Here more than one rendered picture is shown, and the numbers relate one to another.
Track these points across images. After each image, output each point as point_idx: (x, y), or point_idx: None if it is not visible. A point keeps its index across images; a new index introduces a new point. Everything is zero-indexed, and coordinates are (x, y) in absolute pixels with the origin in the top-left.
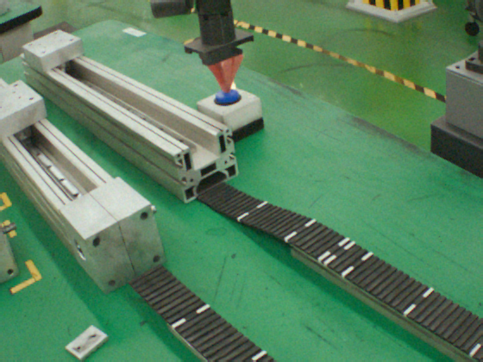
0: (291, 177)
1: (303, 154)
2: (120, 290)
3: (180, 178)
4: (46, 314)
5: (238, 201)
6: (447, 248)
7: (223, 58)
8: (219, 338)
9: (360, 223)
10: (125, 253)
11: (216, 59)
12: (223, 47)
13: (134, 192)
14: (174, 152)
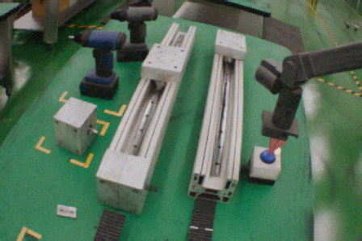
0: (245, 225)
1: (266, 217)
2: (106, 206)
3: (191, 184)
4: (69, 184)
5: (205, 217)
6: None
7: (273, 137)
8: None
9: None
10: (116, 196)
11: (268, 134)
12: (276, 130)
13: (144, 175)
14: (195, 171)
